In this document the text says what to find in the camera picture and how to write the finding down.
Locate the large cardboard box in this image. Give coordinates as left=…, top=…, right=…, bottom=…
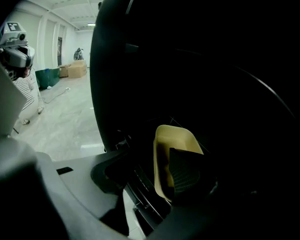
left=67, top=59, right=88, bottom=79

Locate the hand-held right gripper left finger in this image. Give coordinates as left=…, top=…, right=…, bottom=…
left=36, top=148, right=131, bottom=240

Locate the green bin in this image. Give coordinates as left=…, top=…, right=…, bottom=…
left=34, top=67, right=61, bottom=90

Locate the dark door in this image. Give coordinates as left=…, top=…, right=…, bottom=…
left=56, top=36, right=64, bottom=67

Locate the white floor cable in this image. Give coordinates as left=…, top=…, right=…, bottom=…
left=41, top=86, right=71, bottom=105

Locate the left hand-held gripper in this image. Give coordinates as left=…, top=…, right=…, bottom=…
left=0, top=21, right=36, bottom=69

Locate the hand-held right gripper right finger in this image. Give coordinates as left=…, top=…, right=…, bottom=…
left=147, top=147, right=241, bottom=240

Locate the grey wheeled device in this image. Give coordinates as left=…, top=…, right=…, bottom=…
left=73, top=47, right=85, bottom=61

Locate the black cabinet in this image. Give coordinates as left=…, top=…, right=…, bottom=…
left=89, top=0, right=300, bottom=240

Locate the small cardboard box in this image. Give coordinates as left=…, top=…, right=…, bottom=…
left=58, top=64, right=70, bottom=79

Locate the yellow plastic tray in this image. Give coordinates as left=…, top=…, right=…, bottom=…
left=153, top=124, right=205, bottom=203

